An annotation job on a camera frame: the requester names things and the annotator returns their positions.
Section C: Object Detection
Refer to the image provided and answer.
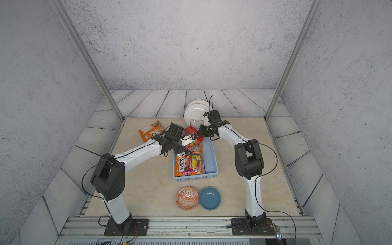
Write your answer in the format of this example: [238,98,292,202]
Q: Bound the red candy bag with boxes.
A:
[185,126,204,144]

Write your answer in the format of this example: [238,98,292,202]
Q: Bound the light blue plastic basket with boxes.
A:
[172,138,219,182]

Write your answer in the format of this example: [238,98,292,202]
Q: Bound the teal candy bag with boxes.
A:
[185,141,203,155]

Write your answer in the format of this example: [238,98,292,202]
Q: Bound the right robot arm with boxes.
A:
[198,110,267,230]

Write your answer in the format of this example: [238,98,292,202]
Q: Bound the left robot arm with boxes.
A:
[91,123,198,226]

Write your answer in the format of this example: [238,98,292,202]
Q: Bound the white plates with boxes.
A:
[184,99,210,130]

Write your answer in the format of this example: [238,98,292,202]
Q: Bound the orange Fox's candy bag back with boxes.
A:
[138,121,164,142]

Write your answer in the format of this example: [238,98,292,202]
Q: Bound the orange patterned bowl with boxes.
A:
[176,186,199,211]

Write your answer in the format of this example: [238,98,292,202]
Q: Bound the blue bowl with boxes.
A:
[199,187,222,211]

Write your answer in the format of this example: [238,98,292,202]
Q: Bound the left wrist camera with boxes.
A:
[180,133,198,147]

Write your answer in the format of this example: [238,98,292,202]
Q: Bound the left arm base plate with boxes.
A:
[104,218,150,237]

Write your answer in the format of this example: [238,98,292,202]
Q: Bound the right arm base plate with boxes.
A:
[227,218,277,236]

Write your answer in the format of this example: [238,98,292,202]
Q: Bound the aluminium front rail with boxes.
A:
[56,216,325,245]

